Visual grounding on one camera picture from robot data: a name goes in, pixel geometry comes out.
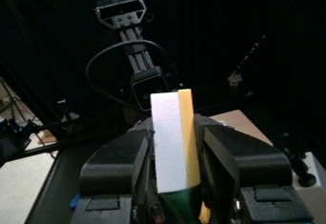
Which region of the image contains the black handled toy knife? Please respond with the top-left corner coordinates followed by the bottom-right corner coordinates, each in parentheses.
top-left (292, 153), bottom-right (319, 188)

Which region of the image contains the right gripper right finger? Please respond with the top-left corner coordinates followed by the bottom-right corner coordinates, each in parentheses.
top-left (194, 112), bottom-right (319, 224)

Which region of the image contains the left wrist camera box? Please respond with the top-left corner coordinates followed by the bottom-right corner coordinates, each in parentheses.
top-left (129, 70), bottom-right (173, 112)

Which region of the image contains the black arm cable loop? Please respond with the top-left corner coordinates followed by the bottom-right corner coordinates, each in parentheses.
top-left (86, 39), bottom-right (173, 110)

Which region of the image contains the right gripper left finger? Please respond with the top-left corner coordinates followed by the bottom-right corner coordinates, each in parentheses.
top-left (69, 118), bottom-right (160, 224)

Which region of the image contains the dark green sushi wrap band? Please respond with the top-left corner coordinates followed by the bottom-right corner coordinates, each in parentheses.
top-left (158, 183), bottom-right (206, 224)

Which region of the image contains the brown wooden board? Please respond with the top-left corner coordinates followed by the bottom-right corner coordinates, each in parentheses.
top-left (210, 109), bottom-right (276, 148)

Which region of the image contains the red and blue toy spoon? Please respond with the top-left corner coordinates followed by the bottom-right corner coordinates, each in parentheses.
top-left (69, 193), bottom-right (84, 210)

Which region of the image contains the dark blue floor equipment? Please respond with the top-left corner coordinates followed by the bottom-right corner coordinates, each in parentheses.
top-left (0, 116), bottom-right (34, 154)

